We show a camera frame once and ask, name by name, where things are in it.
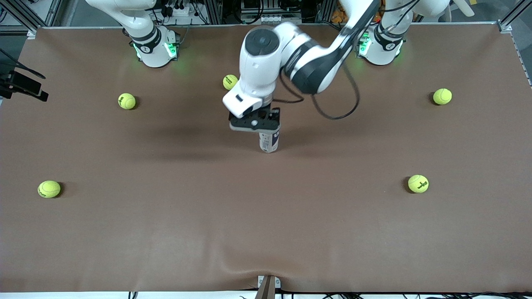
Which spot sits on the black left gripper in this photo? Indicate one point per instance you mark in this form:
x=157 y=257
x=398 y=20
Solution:
x=274 y=112

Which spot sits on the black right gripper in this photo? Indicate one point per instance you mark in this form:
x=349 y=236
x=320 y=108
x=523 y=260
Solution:
x=21 y=84

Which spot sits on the white and blue tennis can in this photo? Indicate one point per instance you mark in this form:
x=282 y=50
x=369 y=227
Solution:
x=269 y=143

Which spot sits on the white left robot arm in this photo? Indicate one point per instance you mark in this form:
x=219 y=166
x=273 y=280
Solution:
x=257 y=70

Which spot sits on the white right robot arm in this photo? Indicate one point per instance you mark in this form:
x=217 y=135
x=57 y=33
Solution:
x=153 y=54

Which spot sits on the yellow tennis ball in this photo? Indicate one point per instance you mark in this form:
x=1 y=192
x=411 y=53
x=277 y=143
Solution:
x=442 y=96
x=49 y=189
x=126 y=101
x=229 y=83
x=418 y=183

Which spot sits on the white connector block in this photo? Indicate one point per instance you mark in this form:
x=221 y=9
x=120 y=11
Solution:
x=270 y=19

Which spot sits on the brown table mat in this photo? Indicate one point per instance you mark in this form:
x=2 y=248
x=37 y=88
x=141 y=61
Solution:
x=266 y=228

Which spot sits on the small green-lit electronics box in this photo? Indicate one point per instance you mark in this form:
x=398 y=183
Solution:
x=172 y=49
x=365 y=43

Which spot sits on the orange snack bags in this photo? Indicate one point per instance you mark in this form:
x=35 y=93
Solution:
x=336 y=17

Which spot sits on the white power strip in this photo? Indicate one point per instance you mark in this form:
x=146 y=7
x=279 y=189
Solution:
x=181 y=10

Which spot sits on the metal clamp with brown bar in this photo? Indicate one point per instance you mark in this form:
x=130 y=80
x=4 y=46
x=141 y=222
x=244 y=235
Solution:
x=268 y=288

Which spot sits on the white rounded background part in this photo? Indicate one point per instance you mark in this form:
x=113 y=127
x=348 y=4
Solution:
x=463 y=6

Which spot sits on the diagonal aluminium frame bar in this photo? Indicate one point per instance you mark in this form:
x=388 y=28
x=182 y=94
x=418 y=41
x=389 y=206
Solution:
x=20 y=16
x=513 y=14

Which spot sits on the aluminium frame post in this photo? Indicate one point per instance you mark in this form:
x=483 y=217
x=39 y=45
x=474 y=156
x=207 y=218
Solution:
x=324 y=11
x=214 y=11

